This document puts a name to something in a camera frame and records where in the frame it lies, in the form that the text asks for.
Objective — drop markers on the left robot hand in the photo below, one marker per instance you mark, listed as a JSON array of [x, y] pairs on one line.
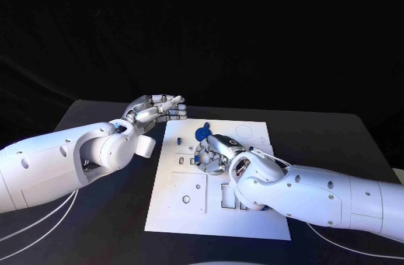
[[142, 107]]

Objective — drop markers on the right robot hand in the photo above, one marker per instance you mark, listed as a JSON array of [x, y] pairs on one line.
[[222, 143]]

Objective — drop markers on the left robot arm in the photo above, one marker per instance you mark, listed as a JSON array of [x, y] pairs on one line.
[[46, 160]]

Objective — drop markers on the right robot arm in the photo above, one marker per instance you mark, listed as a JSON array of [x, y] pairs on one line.
[[314, 195]]

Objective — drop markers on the white task board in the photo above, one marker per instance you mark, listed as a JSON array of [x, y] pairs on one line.
[[213, 221]]

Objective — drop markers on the blue gear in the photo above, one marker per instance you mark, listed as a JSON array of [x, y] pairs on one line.
[[200, 134]]

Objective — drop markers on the blue block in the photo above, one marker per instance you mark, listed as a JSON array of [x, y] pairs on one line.
[[264, 208]]

